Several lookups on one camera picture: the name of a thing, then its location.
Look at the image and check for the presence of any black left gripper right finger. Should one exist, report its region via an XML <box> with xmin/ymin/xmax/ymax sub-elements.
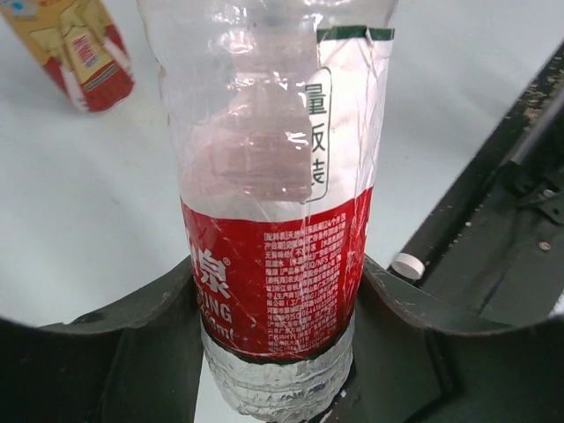
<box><xmin>329</xmin><ymin>259</ymin><xmax>563</xmax><ymax>422</ymax></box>

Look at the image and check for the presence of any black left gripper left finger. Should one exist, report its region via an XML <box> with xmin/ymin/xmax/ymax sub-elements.
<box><xmin>1</xmin><ymin>259</ymin><xmax>203</xmax><ymax>422</ymax></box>

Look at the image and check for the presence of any white tea bottle cap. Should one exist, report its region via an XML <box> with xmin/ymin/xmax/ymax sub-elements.
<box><xmin>390</xmin><ymin>252</ymin><xmax>426</xmax><ymax>280</ymax></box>

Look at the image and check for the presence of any red cap water bottle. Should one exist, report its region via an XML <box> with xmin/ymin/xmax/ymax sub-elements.
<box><xmin>138</xmin><ymin>1</ymin><xmax>397</xmax><ymax>422</ymax></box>

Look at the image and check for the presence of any amber tea bottle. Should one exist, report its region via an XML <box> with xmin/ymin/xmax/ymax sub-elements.
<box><xmin>1</xmin><ymin>0</ymin><xmax>134</xmax><ymax>113</ymax></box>

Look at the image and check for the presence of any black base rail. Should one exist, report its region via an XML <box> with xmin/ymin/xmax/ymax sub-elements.
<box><xmin>390</xmin><ymin>48</ymin><xmax>563</xmax><ymax>326</ymax></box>

